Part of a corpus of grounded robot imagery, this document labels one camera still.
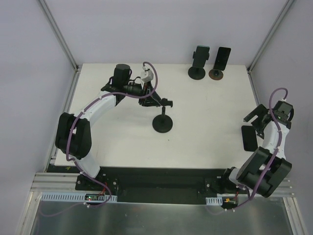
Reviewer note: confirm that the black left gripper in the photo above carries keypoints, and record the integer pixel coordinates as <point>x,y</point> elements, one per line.
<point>145,97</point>

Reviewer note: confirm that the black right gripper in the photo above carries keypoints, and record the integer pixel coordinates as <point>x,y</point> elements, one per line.
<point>260,121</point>

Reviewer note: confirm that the tall black clamp phone stand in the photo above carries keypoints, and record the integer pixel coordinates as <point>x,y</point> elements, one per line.
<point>163,123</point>

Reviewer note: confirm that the short black round-base phone stand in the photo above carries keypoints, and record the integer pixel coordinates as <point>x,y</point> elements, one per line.
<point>196,73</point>

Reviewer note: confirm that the brown-base grey phone stand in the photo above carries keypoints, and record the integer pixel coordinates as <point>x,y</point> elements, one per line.
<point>215,74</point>

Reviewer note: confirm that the green-edged black phone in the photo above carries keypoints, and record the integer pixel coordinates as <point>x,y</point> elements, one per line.
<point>200,56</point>

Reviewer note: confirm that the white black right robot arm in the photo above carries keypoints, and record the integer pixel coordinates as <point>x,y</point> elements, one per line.
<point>265,138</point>

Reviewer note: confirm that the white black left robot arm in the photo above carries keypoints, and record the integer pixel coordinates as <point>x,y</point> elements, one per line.
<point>73,135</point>

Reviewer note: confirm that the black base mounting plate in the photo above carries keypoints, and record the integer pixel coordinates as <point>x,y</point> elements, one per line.
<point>166,185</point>

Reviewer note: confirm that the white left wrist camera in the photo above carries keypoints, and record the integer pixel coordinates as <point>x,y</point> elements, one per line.
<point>146,75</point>

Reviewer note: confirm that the right white cable duct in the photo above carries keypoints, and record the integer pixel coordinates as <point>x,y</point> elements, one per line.
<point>220,200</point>

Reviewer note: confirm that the white cable duct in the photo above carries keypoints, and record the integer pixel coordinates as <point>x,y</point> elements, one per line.
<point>77,197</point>
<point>220,200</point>

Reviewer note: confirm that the right aluminium frame post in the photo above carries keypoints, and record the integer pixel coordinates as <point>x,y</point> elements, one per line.
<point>277,22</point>

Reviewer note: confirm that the aluminium frame post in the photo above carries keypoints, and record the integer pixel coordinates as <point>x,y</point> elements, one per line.
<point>58,34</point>
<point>277,22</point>

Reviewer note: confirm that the left aluminium frame post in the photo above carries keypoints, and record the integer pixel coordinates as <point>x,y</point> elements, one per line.
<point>58,34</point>

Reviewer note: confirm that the left white cable duct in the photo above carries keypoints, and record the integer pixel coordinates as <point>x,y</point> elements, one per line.
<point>77,197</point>

